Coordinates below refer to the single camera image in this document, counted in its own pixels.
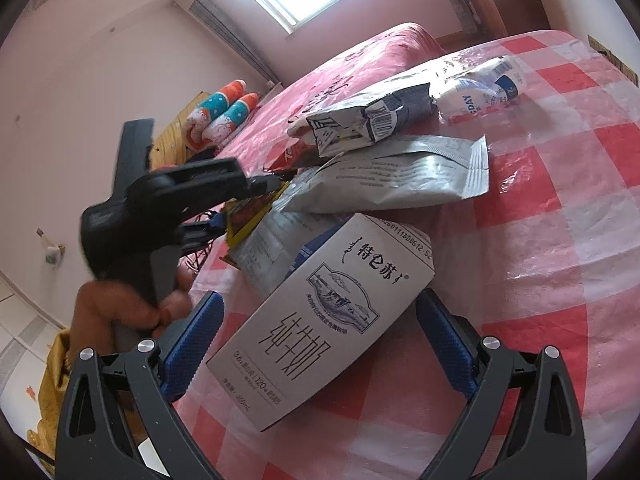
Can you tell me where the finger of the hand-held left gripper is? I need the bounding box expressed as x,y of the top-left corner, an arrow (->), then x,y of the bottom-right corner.
172,212 -> 228,256
126,157 -> 288,213

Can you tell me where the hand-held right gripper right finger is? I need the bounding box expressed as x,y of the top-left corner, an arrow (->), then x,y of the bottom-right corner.
415,288 -> 588,480

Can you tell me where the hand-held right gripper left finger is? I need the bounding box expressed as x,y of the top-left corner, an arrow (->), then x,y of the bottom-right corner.
54,291 -> 226,480

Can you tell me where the yellow red snack wrapper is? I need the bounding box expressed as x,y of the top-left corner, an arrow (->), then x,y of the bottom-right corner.
220,180 -> 296,266

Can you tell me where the white milk carton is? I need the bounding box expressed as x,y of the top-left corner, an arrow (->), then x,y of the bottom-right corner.
206,212 -> 436,433

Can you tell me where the grey snack bag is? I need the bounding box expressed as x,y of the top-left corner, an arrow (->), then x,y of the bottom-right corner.
270,134 -> 491,216

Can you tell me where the person's left hand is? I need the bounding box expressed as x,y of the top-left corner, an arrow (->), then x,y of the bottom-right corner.
70,266 -> 197,348

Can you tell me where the yellow wooden headboard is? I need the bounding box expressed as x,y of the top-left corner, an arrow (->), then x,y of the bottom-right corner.
150,91 -> 211,168

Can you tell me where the blue white snack packet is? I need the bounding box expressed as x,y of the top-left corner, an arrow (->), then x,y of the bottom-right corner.
230,207 -> 351,301

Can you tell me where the orange teal folded quilt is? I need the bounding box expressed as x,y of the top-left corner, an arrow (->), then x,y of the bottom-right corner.
187,79 -> 249,133
202,92 -> 261,148

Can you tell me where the yellow patterned cloth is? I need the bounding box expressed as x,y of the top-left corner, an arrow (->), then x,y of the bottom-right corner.
25,327 -> 76,471

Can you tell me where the red bed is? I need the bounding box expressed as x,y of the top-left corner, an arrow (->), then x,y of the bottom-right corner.
215,22 -> 446,176

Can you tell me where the crumpled grey barcode packet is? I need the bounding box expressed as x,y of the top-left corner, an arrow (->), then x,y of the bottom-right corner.
287,81 -> 438,158

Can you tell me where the pink checked tablecloth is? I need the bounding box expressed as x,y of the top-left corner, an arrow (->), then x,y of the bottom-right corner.
170,30 -> 640,480

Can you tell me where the white blue plastic pouch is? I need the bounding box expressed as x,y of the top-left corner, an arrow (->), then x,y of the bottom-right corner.
431,55 -> 528,123

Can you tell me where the brown wooden cabinet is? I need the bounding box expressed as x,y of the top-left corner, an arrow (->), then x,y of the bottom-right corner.
470,0 -> 512,46

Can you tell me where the small wall fixture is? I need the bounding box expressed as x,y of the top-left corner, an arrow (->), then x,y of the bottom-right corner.
36,229 -> 67,267

